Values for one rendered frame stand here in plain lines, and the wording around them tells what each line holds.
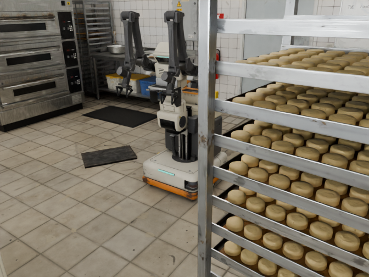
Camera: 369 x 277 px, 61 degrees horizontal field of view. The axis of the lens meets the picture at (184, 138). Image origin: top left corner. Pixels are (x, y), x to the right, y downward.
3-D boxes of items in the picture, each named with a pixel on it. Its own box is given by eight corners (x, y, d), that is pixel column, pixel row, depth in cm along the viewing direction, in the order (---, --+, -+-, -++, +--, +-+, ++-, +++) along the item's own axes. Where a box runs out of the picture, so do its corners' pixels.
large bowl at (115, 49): (102, 54, 592) (101, 46, 586) (117, 51, 622) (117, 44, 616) (117, 55, 572) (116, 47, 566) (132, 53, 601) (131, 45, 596)
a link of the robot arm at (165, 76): (181, 70, 231) (171, 68, 236) (172, 64, 221) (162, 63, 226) (177, 85, 231) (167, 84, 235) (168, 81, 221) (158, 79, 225)
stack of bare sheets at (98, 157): (84, 168, 353) (84, 166, 352) (80, 154, 387) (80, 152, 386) (137, 159, 374) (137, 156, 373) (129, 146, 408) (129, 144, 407)
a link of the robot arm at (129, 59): (135, 12, 239) (124, 12, 244) (129, 12, 234) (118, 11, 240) (137, 69, 254) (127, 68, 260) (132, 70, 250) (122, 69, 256)
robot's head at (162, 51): (166, 53, 271) (158, 40, 259) (186, 54, 260) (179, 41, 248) (159, 65, 267) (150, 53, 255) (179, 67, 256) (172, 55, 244)
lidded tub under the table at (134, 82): (120, 91, 594) (119, 77, 584) (137, 86, 630) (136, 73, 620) (135, 93, 574) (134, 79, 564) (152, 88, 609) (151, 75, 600)
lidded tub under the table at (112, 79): (105, 88, 616) (104, 75, 606) (123, 84, 651) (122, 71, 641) (119, 90, 594) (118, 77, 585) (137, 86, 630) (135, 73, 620)
